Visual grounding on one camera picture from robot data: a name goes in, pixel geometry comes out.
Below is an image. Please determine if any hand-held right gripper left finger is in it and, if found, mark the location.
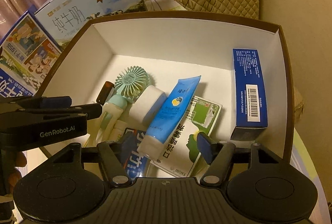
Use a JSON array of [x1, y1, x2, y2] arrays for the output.
[[46, 133, 136, 186]]

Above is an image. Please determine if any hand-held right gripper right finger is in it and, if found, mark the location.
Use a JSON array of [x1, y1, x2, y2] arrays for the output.
[[196, 133, 282, 185]]

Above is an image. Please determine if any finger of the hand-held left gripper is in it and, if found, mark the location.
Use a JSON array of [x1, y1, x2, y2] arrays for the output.
[[66, 103, 103, 120], [10, 95, 73, 111]]

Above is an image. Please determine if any blue clear plastic case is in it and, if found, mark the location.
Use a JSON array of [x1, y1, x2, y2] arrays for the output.
[[121, 127, 151, 178]]

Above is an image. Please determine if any black white lip balm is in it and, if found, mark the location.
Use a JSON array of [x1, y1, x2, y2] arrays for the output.
[[96, 81, 115, 105]]

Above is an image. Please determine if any green medicine box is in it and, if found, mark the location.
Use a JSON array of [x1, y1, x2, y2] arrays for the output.
[[153, 95, 224, 178]]

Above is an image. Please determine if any white plug adapter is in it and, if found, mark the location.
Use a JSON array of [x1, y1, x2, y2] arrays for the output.
[[129, 85, 167, 125]]

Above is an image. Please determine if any blue tube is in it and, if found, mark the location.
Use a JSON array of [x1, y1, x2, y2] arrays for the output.
[[137, 75, 202, 161]]

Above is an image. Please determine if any mint green handheld fan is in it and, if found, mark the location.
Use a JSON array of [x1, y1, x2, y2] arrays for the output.
[[96, 65, 156, 142]]

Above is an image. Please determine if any blue medicine box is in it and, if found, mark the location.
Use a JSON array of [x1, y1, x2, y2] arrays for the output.
[[230, 48, 268, 141]]

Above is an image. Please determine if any brown cardboard box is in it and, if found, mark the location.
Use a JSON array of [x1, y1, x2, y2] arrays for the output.
[[34, 11, 296, 181]]

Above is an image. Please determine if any person's left hand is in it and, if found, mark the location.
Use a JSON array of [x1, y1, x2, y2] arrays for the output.
[[7, 152, 28, 192]]

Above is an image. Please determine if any dark blue milk carton box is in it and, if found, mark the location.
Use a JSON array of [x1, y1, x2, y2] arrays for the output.
[[0, 4, 63, 100]]

